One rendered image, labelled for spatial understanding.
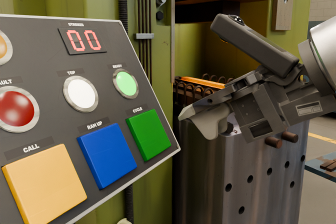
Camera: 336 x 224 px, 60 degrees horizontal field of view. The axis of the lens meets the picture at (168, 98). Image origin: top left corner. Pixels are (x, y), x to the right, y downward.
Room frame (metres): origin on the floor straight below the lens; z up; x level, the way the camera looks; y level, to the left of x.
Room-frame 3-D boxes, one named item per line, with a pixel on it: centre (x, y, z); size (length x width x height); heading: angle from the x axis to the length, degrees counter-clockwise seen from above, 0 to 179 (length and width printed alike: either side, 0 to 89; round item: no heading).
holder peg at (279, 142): (0.78, -0.30, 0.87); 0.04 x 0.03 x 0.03; 33
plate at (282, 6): (1.11, -0.42, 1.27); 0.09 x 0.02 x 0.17; 123
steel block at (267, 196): (1.05, -0.15, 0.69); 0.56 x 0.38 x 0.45; 33
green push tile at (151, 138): (0.47, 0.03, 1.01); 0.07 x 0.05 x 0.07; 148
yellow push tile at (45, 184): (0.30, 0.14, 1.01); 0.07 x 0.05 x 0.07; 148
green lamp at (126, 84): (0.50, 0.07, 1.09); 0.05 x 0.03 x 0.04; 123
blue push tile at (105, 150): (0.39, 0.09, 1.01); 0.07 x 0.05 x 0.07; 148
